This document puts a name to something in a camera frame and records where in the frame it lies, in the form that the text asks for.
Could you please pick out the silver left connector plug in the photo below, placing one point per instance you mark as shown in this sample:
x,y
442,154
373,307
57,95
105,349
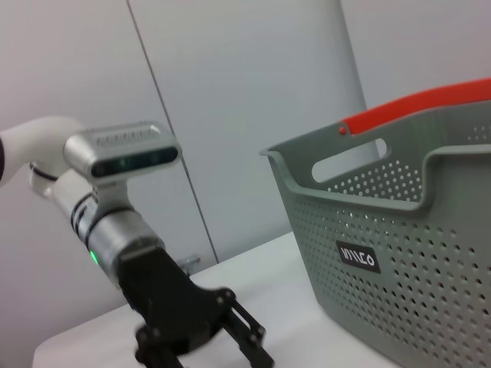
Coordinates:
x,y
190,261

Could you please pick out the grey perforated storage bin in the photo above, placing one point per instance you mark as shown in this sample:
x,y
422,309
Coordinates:
x,y
383,306

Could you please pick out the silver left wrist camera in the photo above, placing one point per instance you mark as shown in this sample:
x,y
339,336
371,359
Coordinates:
x,y
126,153

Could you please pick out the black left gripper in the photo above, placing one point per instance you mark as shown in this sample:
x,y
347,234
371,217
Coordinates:
x,y
165,299

